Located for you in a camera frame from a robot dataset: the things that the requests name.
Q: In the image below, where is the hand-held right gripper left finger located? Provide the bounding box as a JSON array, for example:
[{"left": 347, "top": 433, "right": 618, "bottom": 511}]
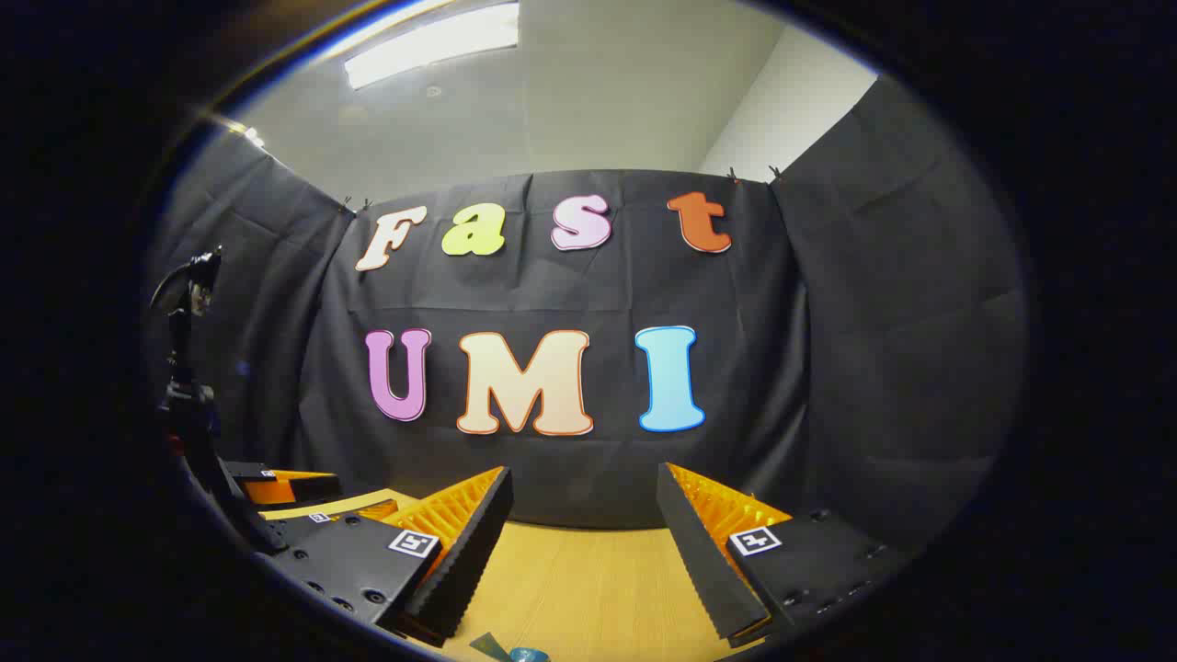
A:
[{"left": 265, "top": 464, "right": 516, "bottom": 646}]

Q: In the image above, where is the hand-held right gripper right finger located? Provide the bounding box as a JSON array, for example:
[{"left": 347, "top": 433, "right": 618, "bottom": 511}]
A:
[{"left": 657, "top": 462, "right": 913, "bottom": 645}]

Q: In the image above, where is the long ceiling light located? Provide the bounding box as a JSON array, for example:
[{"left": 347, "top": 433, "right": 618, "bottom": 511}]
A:
[{"left": 344, "top": 2, "right": 521, "bottom": 91}]

